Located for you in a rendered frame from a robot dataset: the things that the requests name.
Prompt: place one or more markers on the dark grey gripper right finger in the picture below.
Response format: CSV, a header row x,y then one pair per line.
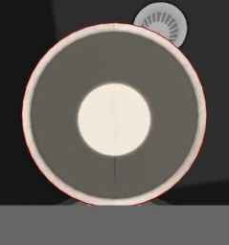
x,y
160,202

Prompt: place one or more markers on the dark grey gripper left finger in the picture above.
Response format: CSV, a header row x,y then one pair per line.
x,y
68,202

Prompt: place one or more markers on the dark sink basin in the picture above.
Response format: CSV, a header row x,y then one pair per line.
x,y
10,48

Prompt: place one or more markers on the grey sink drain strainer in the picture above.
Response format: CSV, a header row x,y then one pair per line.
x,y
170,19

